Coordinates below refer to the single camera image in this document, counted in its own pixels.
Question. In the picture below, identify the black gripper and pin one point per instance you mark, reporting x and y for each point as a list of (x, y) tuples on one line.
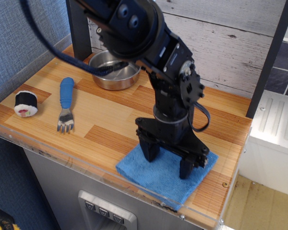
[(176, 137)]

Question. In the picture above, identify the blue cloth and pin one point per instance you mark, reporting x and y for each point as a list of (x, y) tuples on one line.
[(161, 177)]

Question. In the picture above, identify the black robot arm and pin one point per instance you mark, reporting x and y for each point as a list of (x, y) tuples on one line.
[(135, 31)]

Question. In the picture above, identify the clear acrylic table edge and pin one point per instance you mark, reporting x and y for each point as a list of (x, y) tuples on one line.
[(62, 176)]

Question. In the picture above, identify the silver dispenser button panel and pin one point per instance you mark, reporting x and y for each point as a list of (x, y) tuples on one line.
[(100, 214)]

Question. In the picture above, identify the stainless steel pot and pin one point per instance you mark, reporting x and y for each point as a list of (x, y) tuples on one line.
[(117, 80)]

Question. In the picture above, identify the white toy sink unit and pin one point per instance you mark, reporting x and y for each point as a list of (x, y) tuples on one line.
[(265, 156)]

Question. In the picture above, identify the toy sushi roll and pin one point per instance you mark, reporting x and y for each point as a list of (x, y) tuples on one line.
[(25, 104)]

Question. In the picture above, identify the yellow black object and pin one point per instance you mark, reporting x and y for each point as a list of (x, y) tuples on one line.
[(8, 223)]

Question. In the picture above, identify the blue handled fork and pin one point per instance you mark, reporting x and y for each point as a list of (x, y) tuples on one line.
[(65, 120)]

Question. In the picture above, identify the dark right upright post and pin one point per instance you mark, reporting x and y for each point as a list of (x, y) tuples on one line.
[(270, 59)]

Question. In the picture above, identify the dark upright post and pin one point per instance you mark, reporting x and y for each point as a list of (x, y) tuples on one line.
[(270, 59), (79, 30)]

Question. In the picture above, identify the dark left upright post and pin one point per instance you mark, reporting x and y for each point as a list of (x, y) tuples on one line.
[(79, 30)]

